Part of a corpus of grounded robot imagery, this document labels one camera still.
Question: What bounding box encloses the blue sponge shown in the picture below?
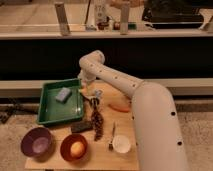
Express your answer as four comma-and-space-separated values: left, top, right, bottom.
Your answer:
55, 87, 72, 103

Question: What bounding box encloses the orange carrot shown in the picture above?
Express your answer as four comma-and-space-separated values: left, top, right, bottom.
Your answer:
109, 104, 130, 113

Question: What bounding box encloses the white cup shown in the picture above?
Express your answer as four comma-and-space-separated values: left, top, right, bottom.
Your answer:
112, 135, 131, 154

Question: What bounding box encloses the orange bowl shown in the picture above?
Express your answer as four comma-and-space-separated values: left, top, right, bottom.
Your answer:
60, 134, 88, 162

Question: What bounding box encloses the green plastic tray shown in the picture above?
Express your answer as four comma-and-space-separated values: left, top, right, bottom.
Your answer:
37, 78, 84, 126

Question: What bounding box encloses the grey post right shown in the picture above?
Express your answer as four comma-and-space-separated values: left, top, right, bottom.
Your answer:
120, 1, 130, 35

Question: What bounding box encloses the grey post left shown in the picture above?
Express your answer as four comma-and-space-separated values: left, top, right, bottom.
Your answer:
55, 2, 70, 36

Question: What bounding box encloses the black case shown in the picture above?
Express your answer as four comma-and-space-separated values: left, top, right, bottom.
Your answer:
142, 0, 204, 29

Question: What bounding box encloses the yellow banana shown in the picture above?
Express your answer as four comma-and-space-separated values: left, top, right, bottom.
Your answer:
79, 87, 89, 96

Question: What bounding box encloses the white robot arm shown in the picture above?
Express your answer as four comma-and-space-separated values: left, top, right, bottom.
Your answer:
79, 50, 189, 171

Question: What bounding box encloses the metal fork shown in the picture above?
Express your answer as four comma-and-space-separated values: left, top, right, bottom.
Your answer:
108, 122, 116, 151

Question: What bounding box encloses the white carton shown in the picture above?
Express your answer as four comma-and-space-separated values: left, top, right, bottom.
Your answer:
94, 0, 107, 24

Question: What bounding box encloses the wooden table board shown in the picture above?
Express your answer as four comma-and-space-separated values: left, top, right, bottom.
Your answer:
25, 82, 139, 171

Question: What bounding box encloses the grey post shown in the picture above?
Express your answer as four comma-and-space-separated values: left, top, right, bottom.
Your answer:
120, 1, 130, 35
55, 2, 70, 36

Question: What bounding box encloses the purple bowl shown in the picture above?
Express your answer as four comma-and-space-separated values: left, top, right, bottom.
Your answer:
20, 127, 53, 157

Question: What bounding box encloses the yellow lemon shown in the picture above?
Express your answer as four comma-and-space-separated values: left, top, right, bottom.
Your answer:
70, 141, 84, 158

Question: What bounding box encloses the dark scrub pad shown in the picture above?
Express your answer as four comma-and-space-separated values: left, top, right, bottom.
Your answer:
71, 121, 93, 133

